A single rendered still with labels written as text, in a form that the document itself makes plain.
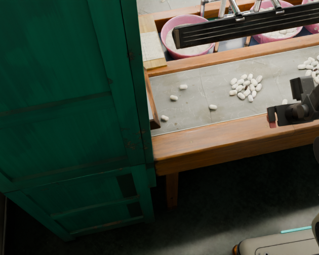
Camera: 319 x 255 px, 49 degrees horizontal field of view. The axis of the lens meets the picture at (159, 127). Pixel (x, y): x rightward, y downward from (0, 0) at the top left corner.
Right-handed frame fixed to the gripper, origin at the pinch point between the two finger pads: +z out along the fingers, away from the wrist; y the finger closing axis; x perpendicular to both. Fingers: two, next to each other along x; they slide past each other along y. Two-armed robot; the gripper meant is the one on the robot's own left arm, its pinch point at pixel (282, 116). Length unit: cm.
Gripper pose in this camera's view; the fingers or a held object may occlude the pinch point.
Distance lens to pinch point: 125.3
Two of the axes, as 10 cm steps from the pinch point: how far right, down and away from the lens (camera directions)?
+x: 1.5, 9.9, -0.4
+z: -0.4, 0.5, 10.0
